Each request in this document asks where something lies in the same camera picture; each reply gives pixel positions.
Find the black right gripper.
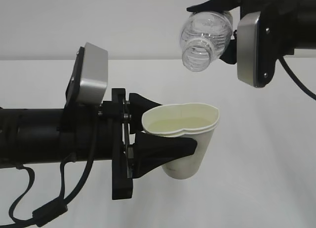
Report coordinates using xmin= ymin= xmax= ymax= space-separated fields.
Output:
xmin=186 ymin=0 xmax=259 ymax=65

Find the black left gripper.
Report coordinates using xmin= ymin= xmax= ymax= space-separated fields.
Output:
xmin=59 ymin=88 xmax=198 ymax=200

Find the clear green-label water bottle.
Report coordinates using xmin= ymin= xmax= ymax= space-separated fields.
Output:
xmin=179 ymin=11 xmax=233 ymax=72

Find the white paper cup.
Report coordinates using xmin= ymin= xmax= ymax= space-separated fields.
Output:
xmin=141 ymin=103 xmax=220 ymax=180

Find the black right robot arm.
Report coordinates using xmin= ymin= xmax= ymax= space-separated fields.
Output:
xmin=186 ymin=0 xmax=316 ymax=64

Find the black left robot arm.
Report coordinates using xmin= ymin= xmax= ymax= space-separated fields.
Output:
xmin=0 ymin=88 xmax=198 ymax=200

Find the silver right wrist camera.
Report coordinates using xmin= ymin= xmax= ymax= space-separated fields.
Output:
xmin=237 ymin=11 xmax=265 ymax=88

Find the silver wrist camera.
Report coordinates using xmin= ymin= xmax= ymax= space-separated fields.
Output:
xmin=237 ymin=11 xmax=265 ymax=88
xmin=65 ymin=42 xmax=109 ymax=107

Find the black right camera cable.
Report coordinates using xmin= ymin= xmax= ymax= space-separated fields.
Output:
xmin=277 ymin=0 xmax=316 ymax=102

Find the black camera cable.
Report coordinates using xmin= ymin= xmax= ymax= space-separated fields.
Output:
xmin=0 ymin=121 xmax=98 ymax=228
xmin=277 ymin=0 xmax=316 ymax=102

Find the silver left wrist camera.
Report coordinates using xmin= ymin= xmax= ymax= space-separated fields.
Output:
xmin=65 ymin=42 xmax=109 ymax=107

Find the black left camera cable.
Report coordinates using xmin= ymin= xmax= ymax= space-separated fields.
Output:
xmin=0 ymin=121 xmax=98 ymax=228

